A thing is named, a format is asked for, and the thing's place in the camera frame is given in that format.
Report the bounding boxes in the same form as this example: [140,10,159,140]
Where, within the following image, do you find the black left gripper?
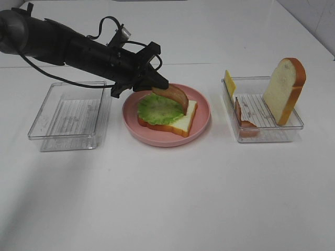
[104,42,169,98]

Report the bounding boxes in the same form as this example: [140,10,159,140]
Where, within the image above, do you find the green lettuce leaf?
[137,93,184,125]

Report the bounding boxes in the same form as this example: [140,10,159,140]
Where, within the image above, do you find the bacon strip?
[152,84,188,115]
[234,97,259,138]

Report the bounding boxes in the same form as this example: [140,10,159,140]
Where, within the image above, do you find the bread slice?
[138,100,197,138]
[263,58,306,126]

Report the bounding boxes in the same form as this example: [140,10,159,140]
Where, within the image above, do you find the yellow cheese slice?
[224,70,237,102]

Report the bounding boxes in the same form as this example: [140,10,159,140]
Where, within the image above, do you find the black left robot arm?
[1,3,169,98]

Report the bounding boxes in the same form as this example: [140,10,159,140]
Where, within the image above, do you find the pink round plate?
[122,83,211,147]

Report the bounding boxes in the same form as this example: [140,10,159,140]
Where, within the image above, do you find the left clear plastic container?
[28,81,111,152]

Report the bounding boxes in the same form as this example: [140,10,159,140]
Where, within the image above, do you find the clear plastic container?
[28,81,111,152]
[221,76,304,143]

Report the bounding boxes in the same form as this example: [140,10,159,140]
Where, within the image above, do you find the right clear plastic container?
[221,76,304,143]

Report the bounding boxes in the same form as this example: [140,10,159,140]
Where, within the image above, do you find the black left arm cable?
[19,16,163,89]

